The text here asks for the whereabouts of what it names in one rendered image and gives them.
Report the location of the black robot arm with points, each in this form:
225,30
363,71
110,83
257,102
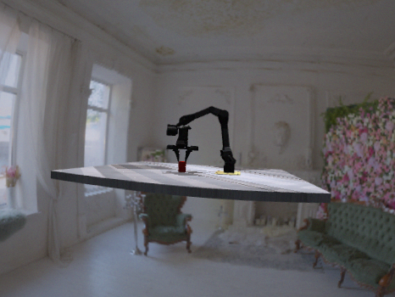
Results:
226,152

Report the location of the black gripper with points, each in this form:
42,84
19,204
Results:
189,149

